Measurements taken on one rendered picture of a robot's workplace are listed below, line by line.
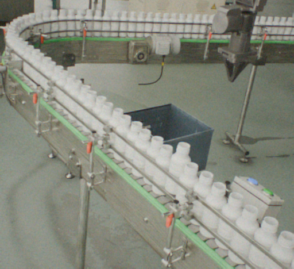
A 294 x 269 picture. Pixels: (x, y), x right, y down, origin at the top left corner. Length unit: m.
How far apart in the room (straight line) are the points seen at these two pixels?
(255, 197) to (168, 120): 1.03
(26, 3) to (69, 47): 3.87
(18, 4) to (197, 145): 5.07
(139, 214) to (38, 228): 1.41
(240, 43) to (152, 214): 0.60
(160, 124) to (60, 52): 0.99
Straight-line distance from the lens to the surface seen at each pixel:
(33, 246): 2.76
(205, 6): 5.83
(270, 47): 3.62
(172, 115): 2.28
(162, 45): 3.01
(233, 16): 1.25
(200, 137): 2.04
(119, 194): 1.62
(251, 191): 1.38
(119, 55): 3.12
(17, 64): 2.26
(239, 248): 1.26
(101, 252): 2.72
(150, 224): 1.51
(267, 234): 1.20
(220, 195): 1.27
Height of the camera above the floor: 1.84
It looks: 26 degrees down
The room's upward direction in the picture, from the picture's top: 7 degrees clockwise
